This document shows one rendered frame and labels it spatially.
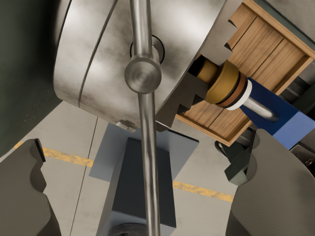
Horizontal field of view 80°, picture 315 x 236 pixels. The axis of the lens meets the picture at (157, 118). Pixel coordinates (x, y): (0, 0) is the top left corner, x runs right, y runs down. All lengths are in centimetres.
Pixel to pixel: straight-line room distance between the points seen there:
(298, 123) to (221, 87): 19
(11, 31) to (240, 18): 49
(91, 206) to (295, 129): 231
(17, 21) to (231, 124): 61
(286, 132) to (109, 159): 72
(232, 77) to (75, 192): 221
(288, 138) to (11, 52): 48
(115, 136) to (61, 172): 145
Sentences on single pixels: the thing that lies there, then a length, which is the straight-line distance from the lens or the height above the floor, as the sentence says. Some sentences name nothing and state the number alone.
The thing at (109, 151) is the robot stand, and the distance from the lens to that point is 90.
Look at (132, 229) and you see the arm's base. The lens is 62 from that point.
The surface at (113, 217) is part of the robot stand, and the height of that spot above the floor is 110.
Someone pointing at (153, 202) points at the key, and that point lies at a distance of 17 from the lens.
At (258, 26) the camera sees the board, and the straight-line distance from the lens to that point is 61.
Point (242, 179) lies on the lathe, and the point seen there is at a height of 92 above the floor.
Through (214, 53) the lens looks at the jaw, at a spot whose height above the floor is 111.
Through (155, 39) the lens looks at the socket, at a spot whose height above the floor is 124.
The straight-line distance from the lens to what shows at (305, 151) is 67.
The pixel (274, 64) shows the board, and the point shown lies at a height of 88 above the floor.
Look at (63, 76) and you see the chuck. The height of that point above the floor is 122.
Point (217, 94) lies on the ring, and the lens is 35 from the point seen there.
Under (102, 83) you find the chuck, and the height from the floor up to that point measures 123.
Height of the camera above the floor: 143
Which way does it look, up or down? 61 degrees down
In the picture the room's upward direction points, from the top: 179 degrees clockwise
